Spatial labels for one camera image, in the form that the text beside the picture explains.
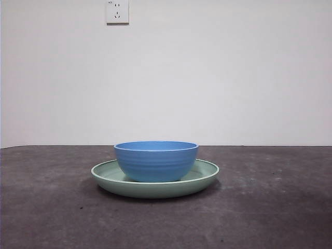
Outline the blue ribbed bowl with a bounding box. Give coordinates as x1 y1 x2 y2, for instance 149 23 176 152
113 141 200 182

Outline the white wall socket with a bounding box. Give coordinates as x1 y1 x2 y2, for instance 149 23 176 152
106 0 130 26

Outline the green round plate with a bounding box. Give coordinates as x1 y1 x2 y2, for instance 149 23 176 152
91 158 220 199

